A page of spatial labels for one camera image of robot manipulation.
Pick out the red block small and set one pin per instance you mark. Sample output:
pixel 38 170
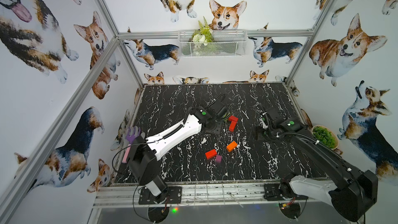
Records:
pixel 233 119

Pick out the orange block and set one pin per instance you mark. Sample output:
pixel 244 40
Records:
pixel 231 146

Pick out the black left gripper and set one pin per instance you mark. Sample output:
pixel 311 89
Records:
pixel 219 115

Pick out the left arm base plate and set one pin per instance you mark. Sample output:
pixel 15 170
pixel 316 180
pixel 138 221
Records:
pixel 171 196

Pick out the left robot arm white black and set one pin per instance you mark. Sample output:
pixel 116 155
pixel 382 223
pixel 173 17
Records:
pixel 145 154

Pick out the white wire basket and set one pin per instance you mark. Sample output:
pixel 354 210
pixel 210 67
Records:
pixel 226 44

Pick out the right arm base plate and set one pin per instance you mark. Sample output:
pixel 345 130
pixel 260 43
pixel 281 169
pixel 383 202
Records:
pixel 279 192

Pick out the purple toy rake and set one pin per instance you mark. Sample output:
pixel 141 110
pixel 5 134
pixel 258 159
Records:
pixel 131 136

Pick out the pink pot green plant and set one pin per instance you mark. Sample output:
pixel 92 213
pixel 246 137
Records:
pixel 324 135

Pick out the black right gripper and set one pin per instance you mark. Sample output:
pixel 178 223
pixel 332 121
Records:
pixel 260 126

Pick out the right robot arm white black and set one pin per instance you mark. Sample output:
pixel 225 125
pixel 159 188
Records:
pixel 349 190

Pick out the purple cube block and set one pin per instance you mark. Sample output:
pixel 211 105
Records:
pixel 218 158

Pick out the artificial fern with flower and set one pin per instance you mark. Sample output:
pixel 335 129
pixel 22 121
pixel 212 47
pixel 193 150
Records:
pixel 201 39

